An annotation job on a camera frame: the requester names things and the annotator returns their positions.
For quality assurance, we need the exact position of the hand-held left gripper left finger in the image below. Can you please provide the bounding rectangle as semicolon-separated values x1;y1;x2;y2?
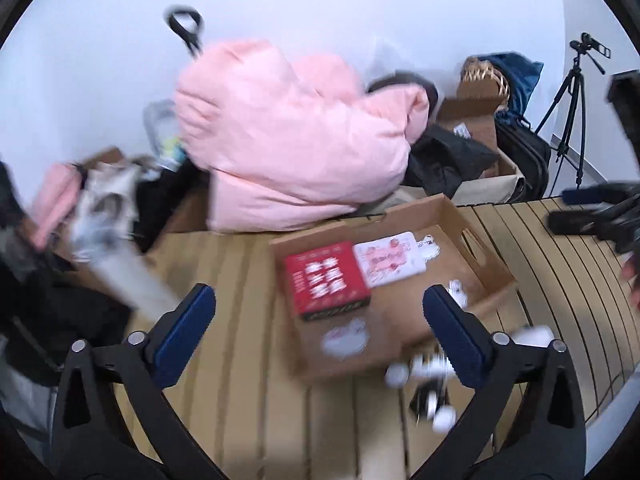
50;283;226;480

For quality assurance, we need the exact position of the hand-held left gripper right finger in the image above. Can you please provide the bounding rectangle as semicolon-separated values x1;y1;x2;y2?
415;284;588;480

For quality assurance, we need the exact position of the black and white toy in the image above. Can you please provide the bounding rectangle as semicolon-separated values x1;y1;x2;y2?
385;325;556;433

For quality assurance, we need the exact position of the black backpack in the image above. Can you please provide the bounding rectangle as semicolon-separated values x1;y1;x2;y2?
495;115;551;202

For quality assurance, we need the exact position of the woven basket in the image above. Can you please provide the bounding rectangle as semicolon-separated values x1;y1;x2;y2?
461;57;512;111

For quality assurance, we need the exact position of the small white figure keychain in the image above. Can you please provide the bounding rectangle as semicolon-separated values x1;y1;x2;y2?
419;232;442;262

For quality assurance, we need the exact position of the clear plastic bag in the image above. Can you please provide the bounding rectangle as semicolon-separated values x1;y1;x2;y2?
145;100;190;171

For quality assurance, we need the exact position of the white grey cylinder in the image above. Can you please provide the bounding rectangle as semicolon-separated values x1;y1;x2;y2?
67;157;183;322

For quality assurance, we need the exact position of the person's right hand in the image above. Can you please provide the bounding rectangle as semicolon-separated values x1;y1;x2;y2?
621;255;640;308

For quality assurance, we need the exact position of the red box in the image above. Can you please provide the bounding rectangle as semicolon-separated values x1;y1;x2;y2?
284;241;372;320

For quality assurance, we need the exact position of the black tripod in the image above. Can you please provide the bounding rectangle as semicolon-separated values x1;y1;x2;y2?
535;52;608;191

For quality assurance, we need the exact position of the small white item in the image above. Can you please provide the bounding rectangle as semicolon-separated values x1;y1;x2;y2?
446;280;469;309

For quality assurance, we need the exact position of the shallow cardboard tray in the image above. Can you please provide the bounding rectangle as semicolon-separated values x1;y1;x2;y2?
268;194;518;381

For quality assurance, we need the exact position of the black jacket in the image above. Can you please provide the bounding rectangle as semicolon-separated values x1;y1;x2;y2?
0;160;132;387

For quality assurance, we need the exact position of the blue cloth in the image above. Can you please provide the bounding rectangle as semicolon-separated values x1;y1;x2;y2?
492;52;545;117

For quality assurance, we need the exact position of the pink duvet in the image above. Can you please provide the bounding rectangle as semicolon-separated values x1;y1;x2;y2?
174;40;431;233

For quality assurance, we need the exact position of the brown cardboard box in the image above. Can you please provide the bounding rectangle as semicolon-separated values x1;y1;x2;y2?
435;80;526;206

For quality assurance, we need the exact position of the black cloth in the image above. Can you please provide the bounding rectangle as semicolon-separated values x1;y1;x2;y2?
402;125;501;199

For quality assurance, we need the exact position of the black trolley handle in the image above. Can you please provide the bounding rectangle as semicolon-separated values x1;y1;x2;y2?
167;7;205;56

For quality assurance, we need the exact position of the pink cloth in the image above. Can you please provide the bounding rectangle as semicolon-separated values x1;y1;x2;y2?
30;162;85;250

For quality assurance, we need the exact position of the pink and white packet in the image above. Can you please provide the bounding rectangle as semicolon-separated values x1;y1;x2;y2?
352;231;428;288

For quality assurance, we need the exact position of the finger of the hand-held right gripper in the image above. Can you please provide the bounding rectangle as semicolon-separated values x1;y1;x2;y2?
547;206;640;255
561;183;640;207

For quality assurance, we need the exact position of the white round pouch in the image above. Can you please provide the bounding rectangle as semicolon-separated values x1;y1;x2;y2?
320;317;371;358

